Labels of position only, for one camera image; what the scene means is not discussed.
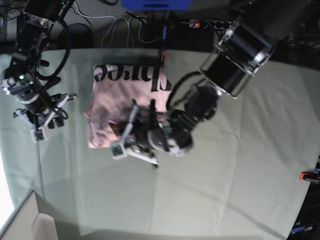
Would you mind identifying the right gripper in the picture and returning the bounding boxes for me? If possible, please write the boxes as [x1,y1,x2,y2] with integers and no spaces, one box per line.
[13,93,77,129]

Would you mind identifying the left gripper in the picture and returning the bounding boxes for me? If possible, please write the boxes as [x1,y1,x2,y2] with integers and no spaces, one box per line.
[120,99,159,168]

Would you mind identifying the pink printed t-shirt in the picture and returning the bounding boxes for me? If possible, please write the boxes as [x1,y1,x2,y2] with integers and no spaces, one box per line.
[84,64,172,149]

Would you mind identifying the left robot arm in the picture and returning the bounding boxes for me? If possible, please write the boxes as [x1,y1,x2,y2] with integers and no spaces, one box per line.
[110,0,309,166]

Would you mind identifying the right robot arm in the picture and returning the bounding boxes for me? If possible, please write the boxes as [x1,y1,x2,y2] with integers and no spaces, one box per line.
[1,0,77,136]

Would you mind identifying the red black clamp middle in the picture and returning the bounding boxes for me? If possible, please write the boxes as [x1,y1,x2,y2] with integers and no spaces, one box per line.
[157,25,168,65]

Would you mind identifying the red black clamp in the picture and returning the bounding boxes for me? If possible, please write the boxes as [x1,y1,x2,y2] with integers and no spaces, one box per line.
[157,25,168,65]
[299,168,320,184]

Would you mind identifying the black round stool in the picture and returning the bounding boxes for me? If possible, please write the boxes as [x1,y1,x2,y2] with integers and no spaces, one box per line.
[56,23,94,50]

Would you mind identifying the white cardboard box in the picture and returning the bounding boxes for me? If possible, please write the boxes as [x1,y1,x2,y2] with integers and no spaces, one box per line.
[0,190,59,240]

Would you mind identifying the green table cloth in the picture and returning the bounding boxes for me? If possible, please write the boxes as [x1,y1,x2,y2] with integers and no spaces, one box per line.
[0,48,320,240]

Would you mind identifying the black power strip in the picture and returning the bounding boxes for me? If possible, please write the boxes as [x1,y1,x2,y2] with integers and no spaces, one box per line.
[187,19,232,31]

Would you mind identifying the blue plastic box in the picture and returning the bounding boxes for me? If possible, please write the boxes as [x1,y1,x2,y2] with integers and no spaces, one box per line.
[121,0,192,11]

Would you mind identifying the red black clamp right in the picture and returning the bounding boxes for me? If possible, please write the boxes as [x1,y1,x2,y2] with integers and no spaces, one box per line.
[299,168,320,184]

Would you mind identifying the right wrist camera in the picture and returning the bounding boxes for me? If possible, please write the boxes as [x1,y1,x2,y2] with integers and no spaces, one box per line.
[30,127,49,143]

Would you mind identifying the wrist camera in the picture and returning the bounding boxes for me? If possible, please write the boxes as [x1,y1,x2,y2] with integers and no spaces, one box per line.
[110,141,127,160]
[30,127,49,143]

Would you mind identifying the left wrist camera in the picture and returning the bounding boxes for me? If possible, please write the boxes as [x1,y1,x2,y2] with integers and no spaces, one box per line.
[110,141,127,160]

